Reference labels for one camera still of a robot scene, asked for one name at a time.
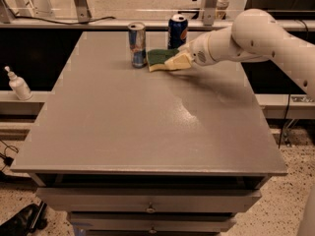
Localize grey drawer cabinet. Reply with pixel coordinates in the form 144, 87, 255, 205
12, 31, 286, 236

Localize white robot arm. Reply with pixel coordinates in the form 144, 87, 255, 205
166, 9, 315, 236

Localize lower drawer with knob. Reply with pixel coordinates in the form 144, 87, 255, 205
68, 212, 236, 233

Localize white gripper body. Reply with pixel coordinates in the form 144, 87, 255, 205
188, 32, 216, 66

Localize white pump bottle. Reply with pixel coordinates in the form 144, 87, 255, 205
5, 66, 32, 100

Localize upper drawer with knob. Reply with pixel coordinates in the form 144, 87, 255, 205
36, 188, 262, 213

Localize metal frame leg right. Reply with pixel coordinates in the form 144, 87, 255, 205
201, 0, 218, 26

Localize black cable at left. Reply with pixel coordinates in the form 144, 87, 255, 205
0, 139, 20, 174

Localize redbull can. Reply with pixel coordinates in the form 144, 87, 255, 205
128, 22, 147, 68

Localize green and yellow sponge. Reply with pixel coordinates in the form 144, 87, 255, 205
147, 49, 178, 72

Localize black shoe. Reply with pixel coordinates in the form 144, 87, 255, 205
0, 204, 39, 236

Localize blue pepsi can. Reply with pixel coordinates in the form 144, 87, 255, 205
167, 14, 188, 49

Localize black cable on shelf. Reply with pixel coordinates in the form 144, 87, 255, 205
13, 15, 116, 26

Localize drawer with knob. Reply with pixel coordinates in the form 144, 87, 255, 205
36, 188, 262, 213
68, 212, 236, 233

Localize metal frame leg left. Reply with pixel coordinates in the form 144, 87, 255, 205
74, 0, 92, 24

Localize metal frame leg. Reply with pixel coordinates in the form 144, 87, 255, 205
74, 0, 92, 24
201, 0, 218, 26

